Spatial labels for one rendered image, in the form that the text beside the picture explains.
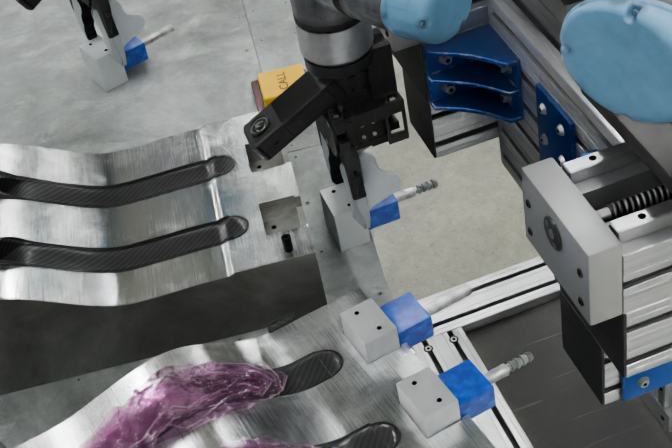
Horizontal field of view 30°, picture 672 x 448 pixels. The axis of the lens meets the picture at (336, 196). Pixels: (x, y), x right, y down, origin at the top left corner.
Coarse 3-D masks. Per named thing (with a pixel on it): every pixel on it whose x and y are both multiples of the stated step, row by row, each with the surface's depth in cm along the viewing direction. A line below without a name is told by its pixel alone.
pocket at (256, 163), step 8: (248, 144) 143; (248, 152) 144; (280, 152) 145; (248, 160) 144; (256, 160) 145; (264, 160) 145; (272, 160) 144; (280, 160) 144; (288, 160) 142; (256, 168) 144; (264, 168) 144
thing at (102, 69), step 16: (160, 32) 175; (80, 48) 171; (96, 48) 170; (128, 48) 171; (144, 48) 172; (96, 64) 168; (112, 64) 170; (128, 64) 172; (96, 80) 172; (112, 80) 171
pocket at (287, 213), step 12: (264, 204) 135; (276, 204) 135; (288, 204) 136; (300, 204) 136; (264, 216) 136; (276, 216) 136; (288, 216) 137; (300, 216) 135; (264, 228) 134; (276, 228) 135; (288, 228) 135
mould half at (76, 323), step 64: (192, 192) 139; (256, 192) 136; (192, 256) 131; (256, 256) 129; (0, 320) 125; (64, 320) 127; (128, 320) 129; (192, 320) 130; (256, 320) 132; (0, 384) 131
